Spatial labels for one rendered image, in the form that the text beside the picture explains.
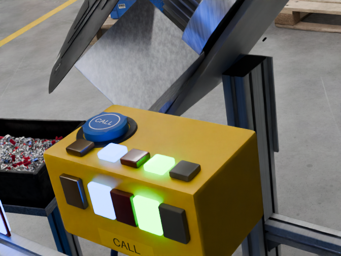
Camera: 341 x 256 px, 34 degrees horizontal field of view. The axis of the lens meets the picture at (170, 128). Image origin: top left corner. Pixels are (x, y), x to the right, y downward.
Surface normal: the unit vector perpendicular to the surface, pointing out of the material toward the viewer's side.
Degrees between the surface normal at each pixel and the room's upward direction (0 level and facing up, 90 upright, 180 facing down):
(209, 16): 84
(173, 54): 55
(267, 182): 90
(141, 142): 0
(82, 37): 47
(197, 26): 96
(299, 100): 0
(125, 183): 90
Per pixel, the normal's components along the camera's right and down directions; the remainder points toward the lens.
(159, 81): -0.07, -0.11
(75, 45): -0.77, -0.39
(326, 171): -0.15, -0.87
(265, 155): 0.81, 0.17
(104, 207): -0.57, 0.47
